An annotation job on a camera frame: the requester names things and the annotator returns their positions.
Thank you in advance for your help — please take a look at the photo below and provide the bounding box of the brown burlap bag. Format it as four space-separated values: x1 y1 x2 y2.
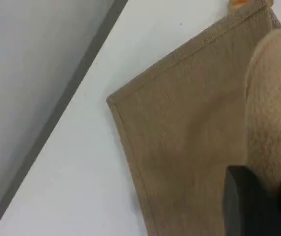
105 0 281 236

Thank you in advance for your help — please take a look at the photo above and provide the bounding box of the ridged orange bread roll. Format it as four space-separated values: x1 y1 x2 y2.
228 0 250 10

